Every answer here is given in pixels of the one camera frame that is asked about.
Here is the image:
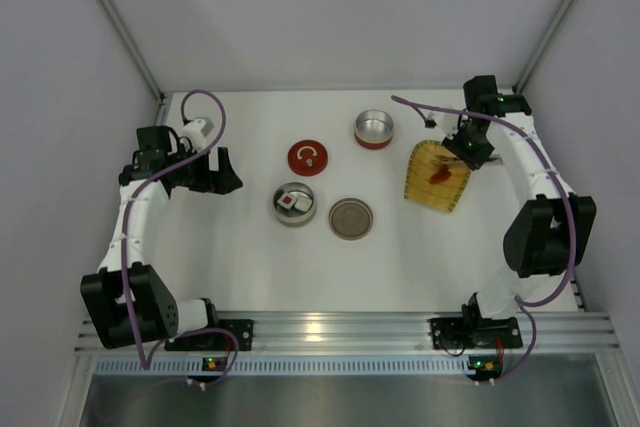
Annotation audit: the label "red-banded steel bowl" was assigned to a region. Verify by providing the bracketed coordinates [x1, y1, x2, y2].
[353, 110, 394, 150]

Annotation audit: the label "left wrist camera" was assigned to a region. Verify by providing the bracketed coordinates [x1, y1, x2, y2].
[181, 117, 214, 150]

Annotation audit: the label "bamboo tray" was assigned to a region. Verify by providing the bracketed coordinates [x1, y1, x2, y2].
[404, 140, 471, 213]

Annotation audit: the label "metal tongs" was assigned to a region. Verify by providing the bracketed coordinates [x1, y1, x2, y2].
[451, 155, 502, 171]

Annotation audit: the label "purple cable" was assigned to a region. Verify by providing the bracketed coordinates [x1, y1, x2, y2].
[119, 89, 236, 388]
[390, 94, 581, 386]

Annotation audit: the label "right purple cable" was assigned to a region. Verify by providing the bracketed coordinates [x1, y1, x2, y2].
[390, 94, 581, 386]

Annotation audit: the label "sushi roll red centre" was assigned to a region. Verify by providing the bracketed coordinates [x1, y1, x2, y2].
[277, 192, 297, 211]

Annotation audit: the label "aluminium mounting rail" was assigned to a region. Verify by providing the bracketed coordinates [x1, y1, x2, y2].
[73, 311, 620, 356]

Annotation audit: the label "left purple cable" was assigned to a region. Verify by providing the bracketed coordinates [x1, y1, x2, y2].
[119, 89, 236, 388]

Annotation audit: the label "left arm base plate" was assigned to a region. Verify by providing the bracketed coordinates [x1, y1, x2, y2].
[164, 318, 254, 352]

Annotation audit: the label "brown round lid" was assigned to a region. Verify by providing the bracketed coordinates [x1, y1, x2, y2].
[328, 198, 374, 241]

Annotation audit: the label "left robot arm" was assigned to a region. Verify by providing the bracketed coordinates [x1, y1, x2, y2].
[80, 117, 243, 349]

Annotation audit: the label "beige-banded steel bowl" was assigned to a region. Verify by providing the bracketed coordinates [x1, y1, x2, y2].
[272, 182, 317, 227]

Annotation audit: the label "slotted cable duct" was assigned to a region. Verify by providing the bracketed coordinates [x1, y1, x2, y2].
[94, 355, 497, 377]

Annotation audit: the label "frame post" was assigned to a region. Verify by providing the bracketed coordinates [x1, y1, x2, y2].
[511, 0, 579, 94]
[96, 0, 165, 105]

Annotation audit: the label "right frame post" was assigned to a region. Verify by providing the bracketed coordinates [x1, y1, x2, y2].
[511, 0, 579, 94]

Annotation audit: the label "sushi roll white centre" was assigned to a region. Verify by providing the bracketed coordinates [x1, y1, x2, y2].
[294, 197, 313, 213]

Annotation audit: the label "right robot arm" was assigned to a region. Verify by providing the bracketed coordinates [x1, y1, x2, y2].
[443, 75, 597, 330]

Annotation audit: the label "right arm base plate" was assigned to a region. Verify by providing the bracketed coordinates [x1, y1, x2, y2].
[429, 317, 523, 350]

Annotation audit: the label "red round lid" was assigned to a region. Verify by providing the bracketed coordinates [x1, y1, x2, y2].
[287, 139, 329, 177]

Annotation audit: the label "left frame post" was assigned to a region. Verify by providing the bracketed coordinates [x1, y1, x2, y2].
[96, 0, 165, 105]

